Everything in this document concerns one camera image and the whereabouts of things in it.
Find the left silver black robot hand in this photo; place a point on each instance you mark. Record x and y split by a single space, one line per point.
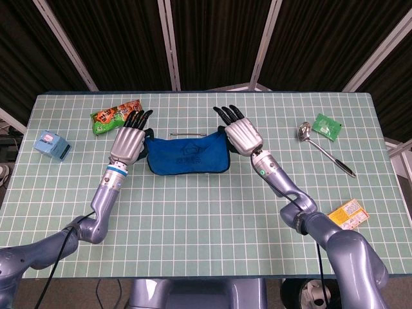
128 141

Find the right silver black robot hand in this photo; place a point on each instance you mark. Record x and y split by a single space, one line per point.
244 135

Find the blue microfiber cloth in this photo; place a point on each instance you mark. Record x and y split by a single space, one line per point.
186 157

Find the right purple-grey robot arm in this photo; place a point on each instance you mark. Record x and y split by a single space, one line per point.
347 251

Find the left purple-grey robot arm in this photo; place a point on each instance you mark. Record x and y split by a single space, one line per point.
103 199

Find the green orange snack bag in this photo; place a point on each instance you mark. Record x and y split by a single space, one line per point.
107 120

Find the white partition base foot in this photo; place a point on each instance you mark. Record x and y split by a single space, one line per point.
238 87

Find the green grid table mat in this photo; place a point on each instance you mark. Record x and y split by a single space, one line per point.
257 193

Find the stainless steel ladle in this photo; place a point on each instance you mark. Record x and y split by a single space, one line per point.
304 130

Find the light blue carton box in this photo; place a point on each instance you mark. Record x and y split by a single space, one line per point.
51 146

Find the small green sachet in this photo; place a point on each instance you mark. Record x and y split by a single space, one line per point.
326 126

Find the grey white shoe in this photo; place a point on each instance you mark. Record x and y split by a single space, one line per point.
4 174

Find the yellow printed food box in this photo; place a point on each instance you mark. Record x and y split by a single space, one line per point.
349 212

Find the purple-grey robot torso base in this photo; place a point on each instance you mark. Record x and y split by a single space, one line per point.
196 294

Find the white partition frame post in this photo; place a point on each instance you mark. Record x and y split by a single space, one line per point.
170 45
266 45
65 45
378 56

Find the white metal frame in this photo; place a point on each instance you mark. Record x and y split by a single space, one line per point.
13 120
399 149

